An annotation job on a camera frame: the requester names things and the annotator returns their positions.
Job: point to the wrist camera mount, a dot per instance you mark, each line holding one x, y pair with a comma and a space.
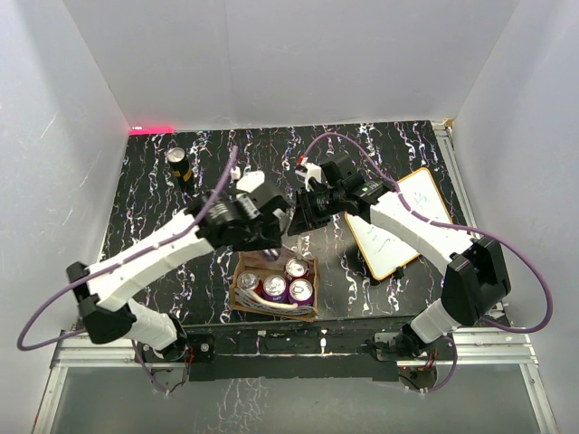
246, 182
309, 174

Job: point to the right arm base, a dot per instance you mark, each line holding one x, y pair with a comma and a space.
388, 347

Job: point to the blue red-top soda can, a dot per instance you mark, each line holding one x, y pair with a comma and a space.
271, 254

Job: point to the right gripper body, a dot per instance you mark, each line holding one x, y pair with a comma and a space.
322, 204

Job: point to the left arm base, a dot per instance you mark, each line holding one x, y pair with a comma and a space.
199, 348

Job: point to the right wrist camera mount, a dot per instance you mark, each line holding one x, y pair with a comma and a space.
309, 174

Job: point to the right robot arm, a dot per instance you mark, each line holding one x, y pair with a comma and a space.
474, 271

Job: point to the black soda can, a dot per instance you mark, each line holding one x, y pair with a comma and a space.
180, 166

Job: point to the orange-framed whiteboard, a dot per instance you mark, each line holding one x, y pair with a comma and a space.
394, 237

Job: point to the pink tape strip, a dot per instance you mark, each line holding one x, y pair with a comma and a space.
143, 131

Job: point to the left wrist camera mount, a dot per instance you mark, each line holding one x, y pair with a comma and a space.
246, 182

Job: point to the red soda can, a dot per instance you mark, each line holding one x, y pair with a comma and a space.
250, 282
296, 268

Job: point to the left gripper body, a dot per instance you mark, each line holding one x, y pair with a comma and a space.
263, 237

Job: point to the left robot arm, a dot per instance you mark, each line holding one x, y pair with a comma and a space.
105, 291

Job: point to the purple fanta can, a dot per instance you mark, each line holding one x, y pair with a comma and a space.
275, 289
301, 292

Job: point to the aluminium front rail frame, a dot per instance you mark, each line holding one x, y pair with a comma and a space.
262, 384

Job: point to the burlap watermelon canvas bag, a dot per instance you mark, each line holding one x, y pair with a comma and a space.
251, 303

